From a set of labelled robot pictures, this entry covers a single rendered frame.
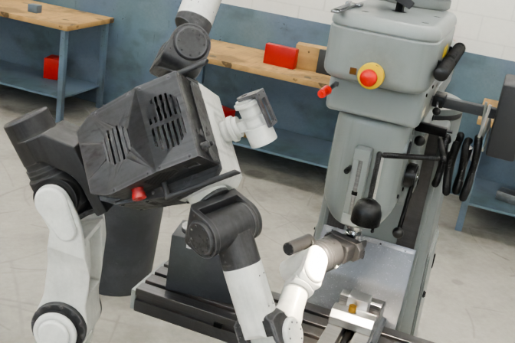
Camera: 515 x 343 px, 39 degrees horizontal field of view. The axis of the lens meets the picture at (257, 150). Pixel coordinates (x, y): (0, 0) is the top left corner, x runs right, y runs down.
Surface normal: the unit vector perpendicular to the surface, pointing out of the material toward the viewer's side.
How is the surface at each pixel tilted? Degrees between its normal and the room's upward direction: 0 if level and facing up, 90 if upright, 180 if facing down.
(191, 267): 90
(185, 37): 61
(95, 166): 74
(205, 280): 90
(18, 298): 0
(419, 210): 90
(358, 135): 90
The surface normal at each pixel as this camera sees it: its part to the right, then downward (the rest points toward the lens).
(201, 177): -0.31, -0.18
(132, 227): 0.40, 0.41
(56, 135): 0.37, -0.87
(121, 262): 0.19, 0.41
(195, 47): 0.34, -0.15
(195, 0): -0.12, -0.31
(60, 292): -0.14, 0.30
